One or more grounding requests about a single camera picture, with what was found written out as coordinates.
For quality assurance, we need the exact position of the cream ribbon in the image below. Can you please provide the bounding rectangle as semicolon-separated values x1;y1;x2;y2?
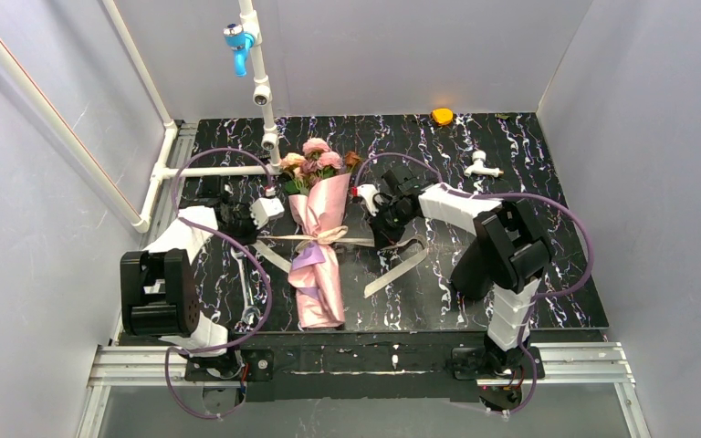
252;224;430;300

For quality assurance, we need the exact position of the pink rose flower bunch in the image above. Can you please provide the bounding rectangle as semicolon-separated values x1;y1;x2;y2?
280;138;361;195

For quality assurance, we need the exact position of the pink bouquet wrapping paper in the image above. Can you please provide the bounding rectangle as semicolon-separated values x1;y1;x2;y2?
288;173;351;329

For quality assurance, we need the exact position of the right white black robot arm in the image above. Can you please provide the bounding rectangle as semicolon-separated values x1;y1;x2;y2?
351;166;552;352

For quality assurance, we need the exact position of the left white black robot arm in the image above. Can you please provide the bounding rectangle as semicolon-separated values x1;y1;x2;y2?
120;182;283;357

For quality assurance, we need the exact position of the black cylindrical vase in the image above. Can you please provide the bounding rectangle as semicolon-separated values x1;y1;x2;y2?
450;240;493;301

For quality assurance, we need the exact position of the silver combination wrench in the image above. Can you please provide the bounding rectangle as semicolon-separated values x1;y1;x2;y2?
230;247;261;327

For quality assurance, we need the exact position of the white plastic faucet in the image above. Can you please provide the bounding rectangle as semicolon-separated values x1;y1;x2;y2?
464;150;504;178

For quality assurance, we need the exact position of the yellow tape measure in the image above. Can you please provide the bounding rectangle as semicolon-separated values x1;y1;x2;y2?
431;108;455;127

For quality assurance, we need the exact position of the white pvc pipe assembly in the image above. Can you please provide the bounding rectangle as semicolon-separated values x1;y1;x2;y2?
0;1;281;234

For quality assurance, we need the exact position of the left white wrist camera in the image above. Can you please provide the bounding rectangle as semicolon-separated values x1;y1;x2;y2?
250;197;285;229

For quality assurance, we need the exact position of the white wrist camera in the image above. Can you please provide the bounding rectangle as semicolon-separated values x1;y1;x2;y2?
350;183;391;217
250;197;285;229

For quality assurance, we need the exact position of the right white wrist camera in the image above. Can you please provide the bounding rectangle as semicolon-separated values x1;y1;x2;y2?
350;183;391;217

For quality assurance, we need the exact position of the aluminium frame rail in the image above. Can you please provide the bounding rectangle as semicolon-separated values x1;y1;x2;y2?
78;340;650;437

